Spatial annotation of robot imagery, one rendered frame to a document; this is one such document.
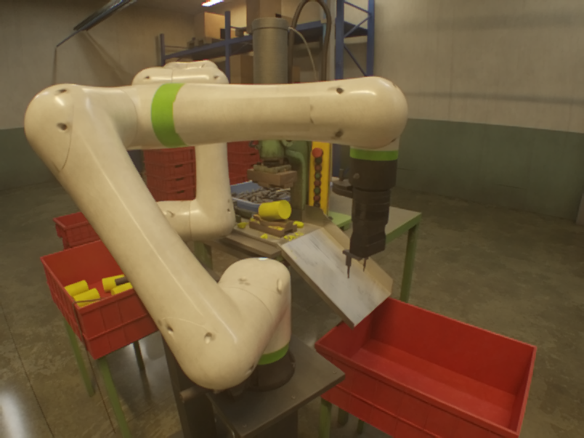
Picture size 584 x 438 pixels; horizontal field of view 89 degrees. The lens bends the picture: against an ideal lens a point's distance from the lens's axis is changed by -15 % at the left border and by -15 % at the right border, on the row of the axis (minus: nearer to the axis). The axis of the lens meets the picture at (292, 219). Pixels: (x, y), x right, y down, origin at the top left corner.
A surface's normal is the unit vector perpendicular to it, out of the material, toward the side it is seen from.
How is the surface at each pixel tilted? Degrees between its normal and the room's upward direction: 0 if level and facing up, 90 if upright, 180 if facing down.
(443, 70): 90
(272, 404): 0
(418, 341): 90
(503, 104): 90
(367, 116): 92
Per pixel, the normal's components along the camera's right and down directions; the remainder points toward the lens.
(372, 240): 0.62, 0.19
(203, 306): 0.48, -0.36
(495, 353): -0.64, 0.24
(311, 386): 0.00, -0.95
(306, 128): -0.28, 0.71
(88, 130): 0.65, -0.19
